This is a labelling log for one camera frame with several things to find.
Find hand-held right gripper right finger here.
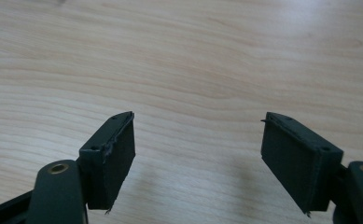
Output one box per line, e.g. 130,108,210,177
260,111,345,217

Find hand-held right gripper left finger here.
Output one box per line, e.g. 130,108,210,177
77,111,136,215

